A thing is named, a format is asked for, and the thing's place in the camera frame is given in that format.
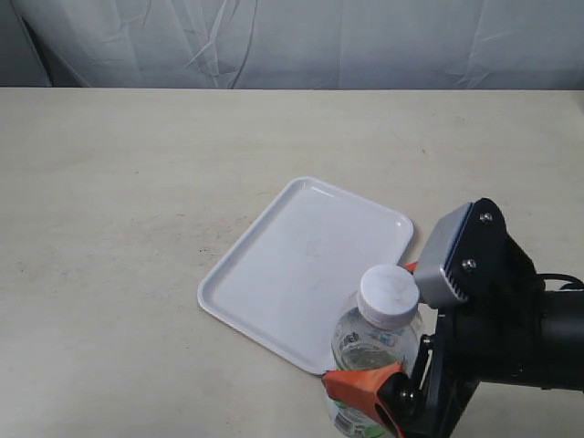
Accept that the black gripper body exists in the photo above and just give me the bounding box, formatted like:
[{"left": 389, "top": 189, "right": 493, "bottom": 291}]
[{"left": 376, "top": 308, "right": 497, "bottom": 437}]

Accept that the clear bottle with white cap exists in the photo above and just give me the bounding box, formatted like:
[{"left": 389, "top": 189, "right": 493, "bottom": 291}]
[{"left": 330, "top": 265, "right": 423, "bottom": 412}]

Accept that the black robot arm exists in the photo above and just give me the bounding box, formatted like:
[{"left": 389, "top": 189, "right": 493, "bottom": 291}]
[{"left": 322, "top": 264, "right": 583, "bottom": 437}]

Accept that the white plastic tray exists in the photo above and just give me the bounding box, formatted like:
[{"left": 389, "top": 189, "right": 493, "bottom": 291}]
[{"left": 197, "top": 176, "right": 414, "bottom": 375}]

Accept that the white backdrop curtain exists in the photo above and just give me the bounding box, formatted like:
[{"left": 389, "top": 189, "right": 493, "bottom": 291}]
[{"left": 13, "top": 1, "right": 583, "bottom": 89}]

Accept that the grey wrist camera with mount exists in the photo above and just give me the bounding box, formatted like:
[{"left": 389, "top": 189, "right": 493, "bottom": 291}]
[{"left": 413, "top": 198, "right": 539, "bottom": 309}]

